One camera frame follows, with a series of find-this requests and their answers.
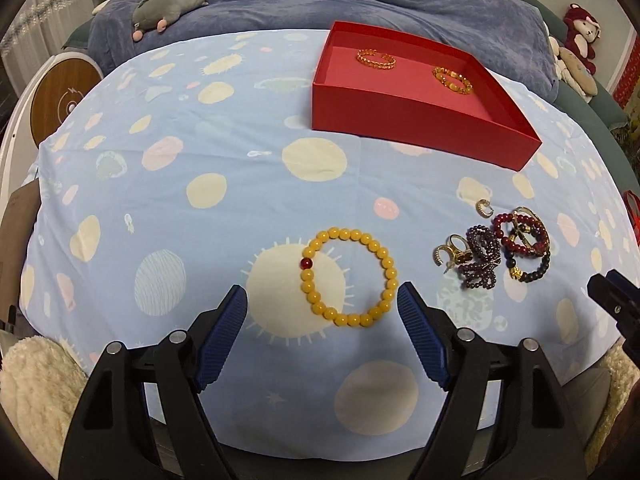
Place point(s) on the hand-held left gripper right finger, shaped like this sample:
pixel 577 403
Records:
pixel 420 340

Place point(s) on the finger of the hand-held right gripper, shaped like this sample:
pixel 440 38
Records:
pixel 607 297
pixel 620 282

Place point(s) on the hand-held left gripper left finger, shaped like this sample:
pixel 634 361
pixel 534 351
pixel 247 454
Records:
pixel 222 340

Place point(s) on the gold hoop earring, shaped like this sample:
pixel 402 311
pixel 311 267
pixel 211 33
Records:
pixel 440 255
pixel 483 208

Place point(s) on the red cardboard box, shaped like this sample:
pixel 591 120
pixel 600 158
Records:
pixel 425 105

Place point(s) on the red bag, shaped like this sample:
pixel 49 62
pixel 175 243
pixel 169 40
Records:
pixel 634 215

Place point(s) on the light blue planet-print sheet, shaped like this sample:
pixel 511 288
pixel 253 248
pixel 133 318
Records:
pixel 200 240

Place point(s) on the thin gold bangle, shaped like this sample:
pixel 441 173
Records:
pixel 525 210

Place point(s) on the cream fluffy rug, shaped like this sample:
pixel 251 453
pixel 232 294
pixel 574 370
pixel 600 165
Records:
pixel 35 400

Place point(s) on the beige plush toy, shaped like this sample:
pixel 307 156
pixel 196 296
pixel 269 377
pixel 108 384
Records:
pixel 575 67

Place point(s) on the red monkey plush toy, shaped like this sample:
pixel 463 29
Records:
pixel 580 30

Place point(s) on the round wooden disc device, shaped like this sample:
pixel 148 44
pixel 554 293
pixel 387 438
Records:
pixel 62 102

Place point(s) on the grey plush toy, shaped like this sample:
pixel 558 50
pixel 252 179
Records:
pixel 170 7

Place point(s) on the teal bed frame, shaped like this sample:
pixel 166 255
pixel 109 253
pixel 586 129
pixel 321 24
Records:
pixel 595 115

